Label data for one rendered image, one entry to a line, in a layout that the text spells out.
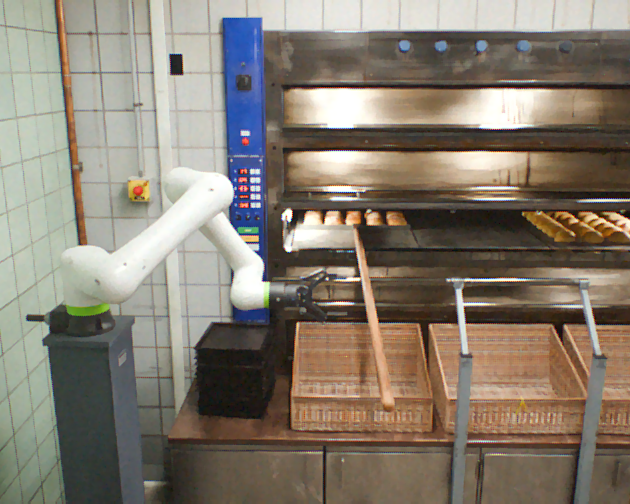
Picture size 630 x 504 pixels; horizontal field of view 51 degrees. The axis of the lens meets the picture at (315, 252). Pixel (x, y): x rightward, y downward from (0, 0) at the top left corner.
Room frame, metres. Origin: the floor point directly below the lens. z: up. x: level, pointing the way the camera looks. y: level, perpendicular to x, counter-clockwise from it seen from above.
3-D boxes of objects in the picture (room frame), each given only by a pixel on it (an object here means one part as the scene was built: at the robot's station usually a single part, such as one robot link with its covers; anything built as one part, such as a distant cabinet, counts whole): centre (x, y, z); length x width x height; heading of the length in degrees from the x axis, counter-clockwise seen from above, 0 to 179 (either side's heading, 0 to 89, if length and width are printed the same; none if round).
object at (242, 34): (3.74, 0.27, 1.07); 1.93 x 0.16 x 2.15; 179
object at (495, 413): (2.52, -0.78, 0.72); 0.56 x 0.49 x 0.28; 90
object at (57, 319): (1.86, 0.73, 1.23); 0.26 x 0.15 x 0.06; 85
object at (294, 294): (2.19, 0.06, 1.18); 0.09 x 0.07 x 0.08; 89
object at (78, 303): (1.84, 0.67, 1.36); 0.16 x 0.13 x 0.19; 46
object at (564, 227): (3.21, -1.35, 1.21); 0.61 x 0.48 x 0.06; 179
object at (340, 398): (2.53, -0.19, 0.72); 0.56 x 0.49 x 0.28; 89
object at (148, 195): (2.78, 0.74, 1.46); 0.10 x 0.07 x 0.10; 89
